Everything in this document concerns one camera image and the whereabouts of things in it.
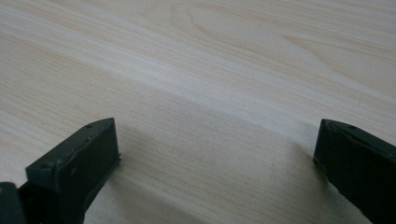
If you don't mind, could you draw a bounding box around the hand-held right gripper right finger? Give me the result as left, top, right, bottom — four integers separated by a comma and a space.
313, 119, 396, 224

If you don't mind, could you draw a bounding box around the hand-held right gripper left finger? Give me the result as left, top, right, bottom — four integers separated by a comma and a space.
18, 117, 122, 224

